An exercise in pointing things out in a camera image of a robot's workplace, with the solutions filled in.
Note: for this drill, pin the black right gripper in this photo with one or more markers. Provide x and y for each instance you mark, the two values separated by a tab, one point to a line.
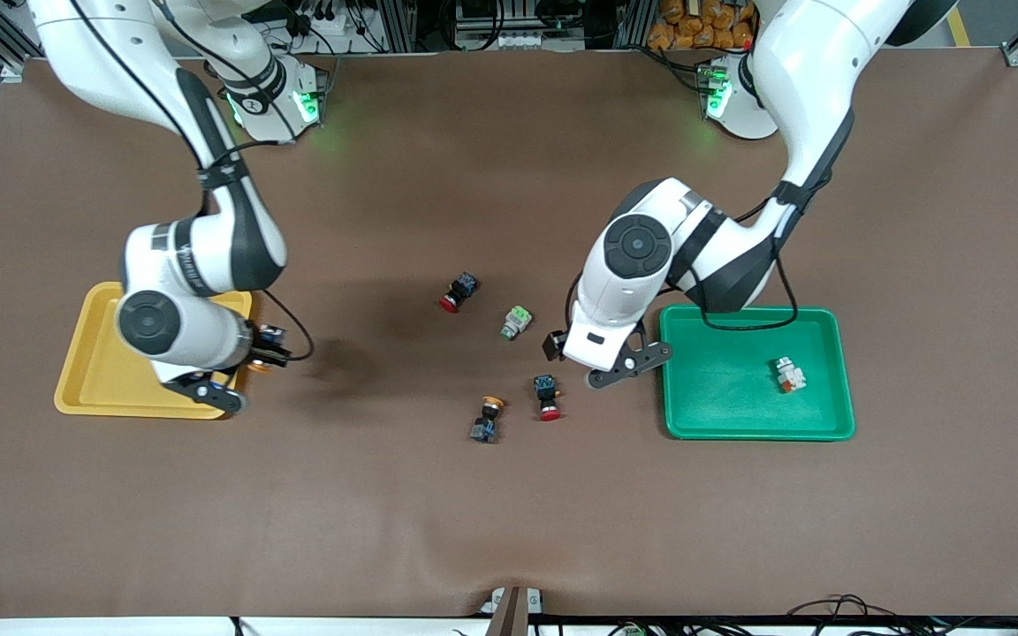
263	350

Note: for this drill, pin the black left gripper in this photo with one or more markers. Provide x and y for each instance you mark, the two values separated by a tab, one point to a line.
553	344

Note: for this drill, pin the orange push button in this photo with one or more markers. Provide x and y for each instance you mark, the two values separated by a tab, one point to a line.
487	420
273	334

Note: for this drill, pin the silver button with green back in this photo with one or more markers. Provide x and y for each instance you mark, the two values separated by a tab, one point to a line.
516	323

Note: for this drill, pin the white button with orange back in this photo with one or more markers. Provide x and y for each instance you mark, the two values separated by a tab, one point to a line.
789	375

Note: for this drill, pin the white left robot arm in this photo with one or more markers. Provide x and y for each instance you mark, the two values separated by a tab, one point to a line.
818	79

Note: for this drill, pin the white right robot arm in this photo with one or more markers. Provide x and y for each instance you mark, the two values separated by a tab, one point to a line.
208	256

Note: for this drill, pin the red push button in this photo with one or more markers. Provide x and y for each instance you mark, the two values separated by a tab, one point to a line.
459	292
548	397

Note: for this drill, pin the brown table mat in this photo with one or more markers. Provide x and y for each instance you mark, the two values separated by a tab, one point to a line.
509	512

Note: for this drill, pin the green plastic tray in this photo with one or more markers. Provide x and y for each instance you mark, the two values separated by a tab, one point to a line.
721	397

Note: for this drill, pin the yellow plastic tray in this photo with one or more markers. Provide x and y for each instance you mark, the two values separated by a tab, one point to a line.
94	380

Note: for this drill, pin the white power strip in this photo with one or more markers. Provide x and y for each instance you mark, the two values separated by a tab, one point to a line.
518	41

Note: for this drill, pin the white socket strip with plugs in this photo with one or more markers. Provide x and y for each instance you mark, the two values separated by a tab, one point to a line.
332	31

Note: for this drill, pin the bag of orange items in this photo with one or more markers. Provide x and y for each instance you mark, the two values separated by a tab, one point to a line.
695	31

